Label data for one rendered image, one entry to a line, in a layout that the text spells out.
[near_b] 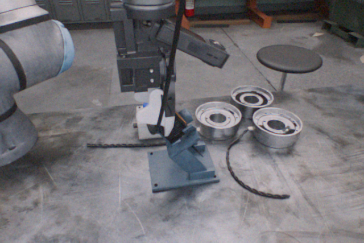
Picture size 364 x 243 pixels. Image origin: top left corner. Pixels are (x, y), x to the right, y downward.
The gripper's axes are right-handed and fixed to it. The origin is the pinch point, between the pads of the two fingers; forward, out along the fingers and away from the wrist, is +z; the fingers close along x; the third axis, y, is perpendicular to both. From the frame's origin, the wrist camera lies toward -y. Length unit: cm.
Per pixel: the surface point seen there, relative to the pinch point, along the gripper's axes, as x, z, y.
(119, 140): -10.4, 11.9, 9.9
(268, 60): -81, 30, -63
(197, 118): -9.9, 7.8, -7.9
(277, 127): -7.3, 10.9, -26.6
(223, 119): -11.6, 10.2, -14.8
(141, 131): -9.8, 9.5, 4.7
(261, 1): -380, 77, -200
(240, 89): -21.7, 8.5, -22.6
